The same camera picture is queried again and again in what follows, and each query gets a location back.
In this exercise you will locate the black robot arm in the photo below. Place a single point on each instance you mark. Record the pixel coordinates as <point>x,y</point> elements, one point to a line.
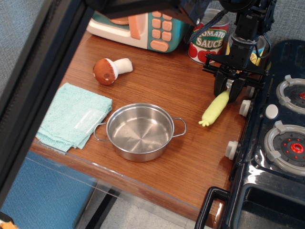
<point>254,18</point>

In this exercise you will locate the spoon with yellow-green handle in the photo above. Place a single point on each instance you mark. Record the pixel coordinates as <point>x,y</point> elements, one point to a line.
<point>216,107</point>

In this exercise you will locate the stainless steel pot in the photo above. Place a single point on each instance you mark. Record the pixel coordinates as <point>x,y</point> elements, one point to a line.
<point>140,132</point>

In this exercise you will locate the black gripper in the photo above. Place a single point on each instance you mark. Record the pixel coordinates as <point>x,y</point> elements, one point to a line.
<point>215,64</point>

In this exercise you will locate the pineapple slices tin can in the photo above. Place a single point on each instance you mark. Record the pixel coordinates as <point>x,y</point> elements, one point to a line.
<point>244,55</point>

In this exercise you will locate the tomato sauce tin can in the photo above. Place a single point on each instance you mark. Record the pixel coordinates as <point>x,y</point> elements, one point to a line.
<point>209,41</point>

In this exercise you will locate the toy microwave teal and cream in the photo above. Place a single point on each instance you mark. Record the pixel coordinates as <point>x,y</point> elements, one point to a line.
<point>153,31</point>

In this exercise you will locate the black toy stove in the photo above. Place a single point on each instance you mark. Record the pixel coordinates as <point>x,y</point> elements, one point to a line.
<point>267,180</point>

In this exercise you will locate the plush brown mushroom toy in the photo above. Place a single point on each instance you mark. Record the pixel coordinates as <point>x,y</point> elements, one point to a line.
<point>106,71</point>

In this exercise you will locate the light teal folded cloth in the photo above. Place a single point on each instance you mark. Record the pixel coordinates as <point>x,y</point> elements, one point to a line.
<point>72,117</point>

